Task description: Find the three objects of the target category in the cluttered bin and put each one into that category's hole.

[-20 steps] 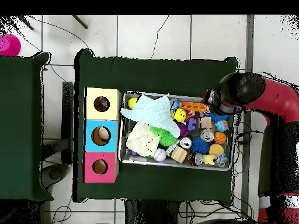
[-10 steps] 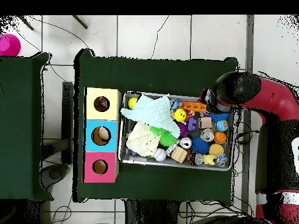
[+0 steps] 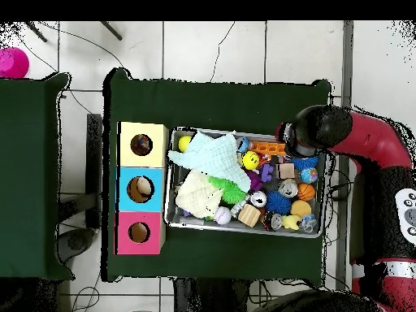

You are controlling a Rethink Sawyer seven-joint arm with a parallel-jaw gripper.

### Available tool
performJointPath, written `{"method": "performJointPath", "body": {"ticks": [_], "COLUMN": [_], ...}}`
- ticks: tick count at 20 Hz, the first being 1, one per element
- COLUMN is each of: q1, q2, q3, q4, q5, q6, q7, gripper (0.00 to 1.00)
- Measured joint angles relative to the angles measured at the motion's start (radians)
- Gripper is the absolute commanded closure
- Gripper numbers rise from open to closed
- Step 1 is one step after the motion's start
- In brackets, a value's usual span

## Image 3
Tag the orange plastic toy block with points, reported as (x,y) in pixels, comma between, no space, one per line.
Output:
(268,148)

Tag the mint knitted cloth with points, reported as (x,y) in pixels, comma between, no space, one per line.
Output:
(217,156)

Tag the colourful patterned cloth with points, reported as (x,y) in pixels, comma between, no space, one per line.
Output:
(141,144)

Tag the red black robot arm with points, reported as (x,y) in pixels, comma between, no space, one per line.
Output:
(373,143)

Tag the silver mesh bin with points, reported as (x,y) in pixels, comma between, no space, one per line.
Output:
(243,229)

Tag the wooden three-hole box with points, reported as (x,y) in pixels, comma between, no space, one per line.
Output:
(143,162)

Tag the plain wooden cube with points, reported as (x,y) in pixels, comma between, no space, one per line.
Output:
(286,170)

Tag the yellow smiley ball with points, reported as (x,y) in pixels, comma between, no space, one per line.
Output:
(251,160)

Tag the globe print ball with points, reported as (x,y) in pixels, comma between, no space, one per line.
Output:
(308,175)

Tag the small orange basketball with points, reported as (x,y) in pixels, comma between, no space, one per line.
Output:
(306,191)

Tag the blue spiky ball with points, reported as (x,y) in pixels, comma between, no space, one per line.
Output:
(278,202)

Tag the striped wooden block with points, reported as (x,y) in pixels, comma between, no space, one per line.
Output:
(249,215)

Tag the dark green table cloth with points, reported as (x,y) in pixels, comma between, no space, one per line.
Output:
(195,104)
(26,162)

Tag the white baseball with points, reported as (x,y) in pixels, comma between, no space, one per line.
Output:
(223,216)

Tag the cream knitted cloth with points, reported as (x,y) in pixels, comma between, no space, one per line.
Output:
(198,198)

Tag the black upright panel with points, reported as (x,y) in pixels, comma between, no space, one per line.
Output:
(94,146)

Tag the dark metal leg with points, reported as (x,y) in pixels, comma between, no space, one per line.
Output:
(111,31)
(35,32)

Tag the grey rounded floor object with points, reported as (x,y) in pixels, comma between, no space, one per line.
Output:
(76,242)

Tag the magenta plastic cup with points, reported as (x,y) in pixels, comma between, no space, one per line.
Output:
(13,63)

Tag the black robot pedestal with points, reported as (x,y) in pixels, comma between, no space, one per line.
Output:
(211,299)

